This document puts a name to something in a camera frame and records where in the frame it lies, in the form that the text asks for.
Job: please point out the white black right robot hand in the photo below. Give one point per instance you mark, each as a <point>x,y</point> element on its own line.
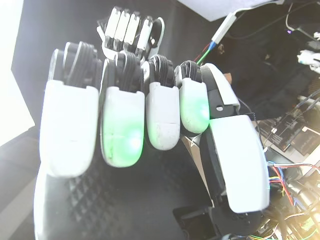
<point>70,125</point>

